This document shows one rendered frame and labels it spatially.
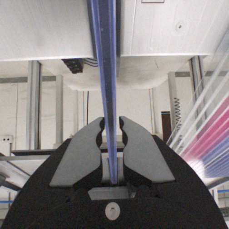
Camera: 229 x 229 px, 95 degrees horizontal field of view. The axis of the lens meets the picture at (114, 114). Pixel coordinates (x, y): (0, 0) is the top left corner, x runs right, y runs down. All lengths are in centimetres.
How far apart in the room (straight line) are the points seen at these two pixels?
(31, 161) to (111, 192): 22
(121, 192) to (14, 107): 244
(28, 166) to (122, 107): 174
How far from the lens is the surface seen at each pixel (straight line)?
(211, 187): 60
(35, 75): 60
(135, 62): 58
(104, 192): 37
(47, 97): 227
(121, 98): 195
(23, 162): 30
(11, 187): 48
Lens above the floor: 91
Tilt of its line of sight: 5 degrees down
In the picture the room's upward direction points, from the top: 178 degrees clockwise
